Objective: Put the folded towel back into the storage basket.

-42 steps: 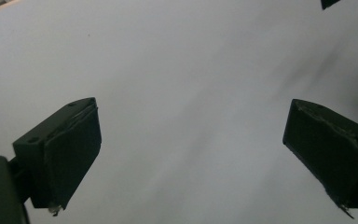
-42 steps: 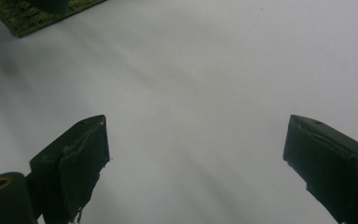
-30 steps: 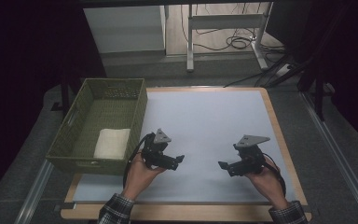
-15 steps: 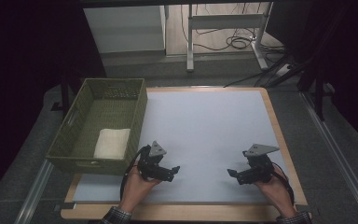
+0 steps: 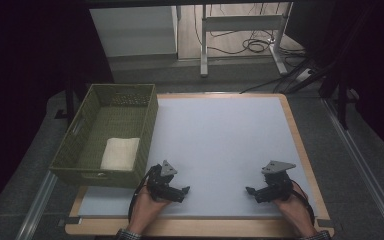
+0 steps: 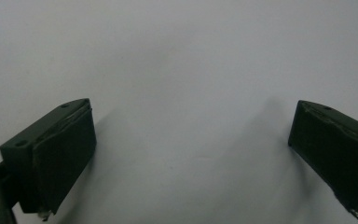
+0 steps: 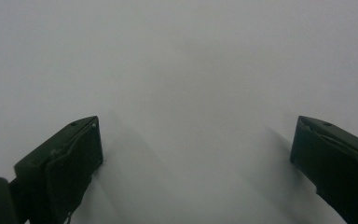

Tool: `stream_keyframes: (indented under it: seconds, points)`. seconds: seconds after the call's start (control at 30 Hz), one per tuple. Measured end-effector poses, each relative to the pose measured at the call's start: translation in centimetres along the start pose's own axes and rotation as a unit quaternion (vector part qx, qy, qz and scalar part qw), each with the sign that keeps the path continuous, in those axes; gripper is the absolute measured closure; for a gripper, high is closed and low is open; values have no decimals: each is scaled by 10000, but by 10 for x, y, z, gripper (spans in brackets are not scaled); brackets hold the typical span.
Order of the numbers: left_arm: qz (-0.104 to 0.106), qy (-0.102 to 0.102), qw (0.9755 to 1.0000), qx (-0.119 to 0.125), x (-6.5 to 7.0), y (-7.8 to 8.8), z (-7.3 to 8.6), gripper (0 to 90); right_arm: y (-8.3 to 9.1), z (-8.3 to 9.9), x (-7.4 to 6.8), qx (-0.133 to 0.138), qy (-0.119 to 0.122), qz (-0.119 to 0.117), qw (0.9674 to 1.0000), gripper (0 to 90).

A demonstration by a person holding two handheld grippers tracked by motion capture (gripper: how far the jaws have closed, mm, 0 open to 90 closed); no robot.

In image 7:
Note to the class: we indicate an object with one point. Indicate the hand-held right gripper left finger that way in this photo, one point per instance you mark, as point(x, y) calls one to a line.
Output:
point(62, 168)

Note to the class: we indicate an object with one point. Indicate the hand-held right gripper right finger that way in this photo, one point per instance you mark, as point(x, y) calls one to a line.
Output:
point(338, 165)

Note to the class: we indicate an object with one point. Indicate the light grey table mat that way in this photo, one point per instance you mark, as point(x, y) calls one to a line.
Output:
point(180, 62)

